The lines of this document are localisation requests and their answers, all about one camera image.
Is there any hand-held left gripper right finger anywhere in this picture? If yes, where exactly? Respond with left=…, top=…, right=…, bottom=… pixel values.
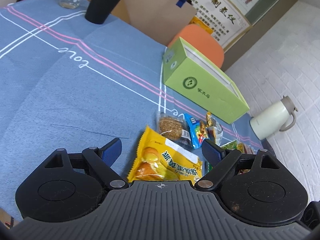
left=194, top=139, right=280, bottom=192

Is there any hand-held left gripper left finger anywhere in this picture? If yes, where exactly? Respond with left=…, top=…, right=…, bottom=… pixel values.
left=44, top=138, right=129, bottom=190

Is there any green snack packet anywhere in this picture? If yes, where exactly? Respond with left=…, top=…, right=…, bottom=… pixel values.
left=205, top=141, right=244, bottom=173

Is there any orange snack packet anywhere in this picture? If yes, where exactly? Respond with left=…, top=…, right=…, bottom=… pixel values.
left=205, top=112, right=223, bottom=142

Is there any blue snack packet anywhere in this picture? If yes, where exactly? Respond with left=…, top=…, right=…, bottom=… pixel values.
left=184, top=113, right=209, bottom=149

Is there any large yellow bread packet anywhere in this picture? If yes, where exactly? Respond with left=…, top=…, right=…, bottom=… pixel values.
left=127, top=125, right=204, bottom=183

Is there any clear sesame cake packet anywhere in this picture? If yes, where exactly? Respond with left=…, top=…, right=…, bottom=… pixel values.
left=156, top=111, right=192, bottom=146

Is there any green cardboard box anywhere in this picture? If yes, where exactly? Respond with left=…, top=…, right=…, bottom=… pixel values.
left=162, top=37, right=250, bottom=125

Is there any blue striped tablecloth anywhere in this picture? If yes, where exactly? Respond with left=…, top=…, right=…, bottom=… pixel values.
left=0, top=0, right=273, bottom=222

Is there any white thermos jug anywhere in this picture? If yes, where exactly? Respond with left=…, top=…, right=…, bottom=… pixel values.
left=249, top=95, right=299, bottom=140

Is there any orange chair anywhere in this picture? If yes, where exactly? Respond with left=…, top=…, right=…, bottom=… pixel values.
left=167, top=24, right=225, bottom=68

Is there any yellow bag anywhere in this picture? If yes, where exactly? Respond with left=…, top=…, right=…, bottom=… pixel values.
left=190, top=16, right=214, bottom=36

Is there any brown paper bag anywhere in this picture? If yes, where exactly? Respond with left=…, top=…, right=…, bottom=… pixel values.
left=111, top=0, right=200, bottom=47

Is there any black lidded cup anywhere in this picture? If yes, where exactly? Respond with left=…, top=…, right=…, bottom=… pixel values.
left=84, top=0, right=127, bottom=25

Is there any wall poster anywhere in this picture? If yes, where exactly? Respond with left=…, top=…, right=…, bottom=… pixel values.
left=162, top=0, right=252, bottom=51

